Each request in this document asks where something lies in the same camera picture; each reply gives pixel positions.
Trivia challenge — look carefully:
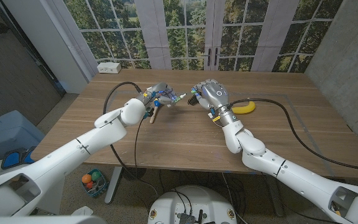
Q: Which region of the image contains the yellow toy banana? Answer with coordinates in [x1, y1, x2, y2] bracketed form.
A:
[231, 101, 257, 115]

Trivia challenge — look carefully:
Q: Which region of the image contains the teal toy basket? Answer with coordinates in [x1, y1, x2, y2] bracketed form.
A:
[81, 169, 109, 198]

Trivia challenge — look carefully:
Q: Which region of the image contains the white robot torso edge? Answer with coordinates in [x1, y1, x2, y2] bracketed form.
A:
[0, 215, 108, 224]

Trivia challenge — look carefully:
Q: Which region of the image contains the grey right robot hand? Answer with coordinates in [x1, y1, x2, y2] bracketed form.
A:
[191, 78, 239, 128]

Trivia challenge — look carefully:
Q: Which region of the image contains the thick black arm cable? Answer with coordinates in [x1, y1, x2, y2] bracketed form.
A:
[103, 81, 160, 200]
[230, 98, 358, 173]

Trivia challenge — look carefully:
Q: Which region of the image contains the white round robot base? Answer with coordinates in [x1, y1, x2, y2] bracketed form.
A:
[147, 185, 238, 224]

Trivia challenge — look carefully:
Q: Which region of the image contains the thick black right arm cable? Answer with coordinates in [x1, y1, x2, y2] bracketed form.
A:
[230, 98, 358, 173]

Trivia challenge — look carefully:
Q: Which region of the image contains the blue grey storage bin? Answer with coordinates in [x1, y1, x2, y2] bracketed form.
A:
[0, 110, 46, 161]

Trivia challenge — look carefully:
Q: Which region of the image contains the white power strip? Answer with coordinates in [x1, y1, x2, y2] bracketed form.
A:
[96, 62, 122, 75]

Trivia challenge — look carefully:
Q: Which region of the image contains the thin black left wrist cable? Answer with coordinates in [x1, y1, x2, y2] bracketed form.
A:
[133, 117, 145, 170]

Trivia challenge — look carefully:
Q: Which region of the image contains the colourful striped wooden maraca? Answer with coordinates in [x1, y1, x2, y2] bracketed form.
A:
[149, 98, 162, 124]

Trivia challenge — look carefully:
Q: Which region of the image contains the black round floor fan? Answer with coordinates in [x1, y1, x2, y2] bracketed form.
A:
[121, 167, 148, 182]

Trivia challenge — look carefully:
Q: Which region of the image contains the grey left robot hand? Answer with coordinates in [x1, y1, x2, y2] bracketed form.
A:
[137, 82, 181, 113]

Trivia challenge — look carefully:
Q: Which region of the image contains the printed window forest backdrop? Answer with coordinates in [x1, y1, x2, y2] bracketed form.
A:
[45, 0, 344, 74]

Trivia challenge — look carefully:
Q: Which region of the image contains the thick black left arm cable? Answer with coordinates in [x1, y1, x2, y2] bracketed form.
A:
[103, 81, 160, 200]

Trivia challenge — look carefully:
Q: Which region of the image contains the metal table leg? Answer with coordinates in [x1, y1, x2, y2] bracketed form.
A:
[265, 183, 285, 218]
[104, 166, 123, 205]

